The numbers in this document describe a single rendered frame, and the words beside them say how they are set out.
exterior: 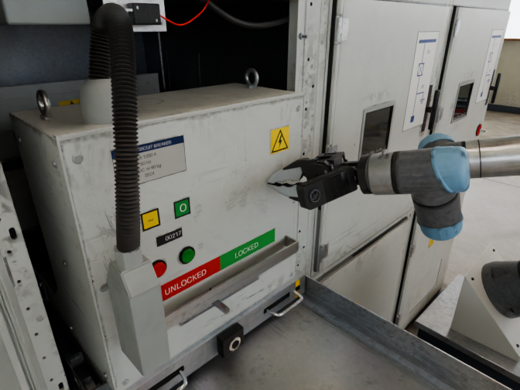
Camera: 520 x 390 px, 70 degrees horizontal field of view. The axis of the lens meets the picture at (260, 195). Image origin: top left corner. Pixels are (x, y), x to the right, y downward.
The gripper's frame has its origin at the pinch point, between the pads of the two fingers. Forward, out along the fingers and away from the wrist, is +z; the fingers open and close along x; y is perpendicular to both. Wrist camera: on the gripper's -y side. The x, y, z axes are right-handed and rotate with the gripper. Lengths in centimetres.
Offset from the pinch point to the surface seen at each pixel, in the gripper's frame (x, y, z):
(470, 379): -44, 3, -33
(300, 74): 19.5, 17.5, -2.7
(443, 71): 9, 94, -23
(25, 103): 29, -6, 67
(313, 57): 22.4, 20.8, -4.9
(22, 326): -5.5, -43.8, 19.5
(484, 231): -134, 255, -25
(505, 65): -54, 799, -46
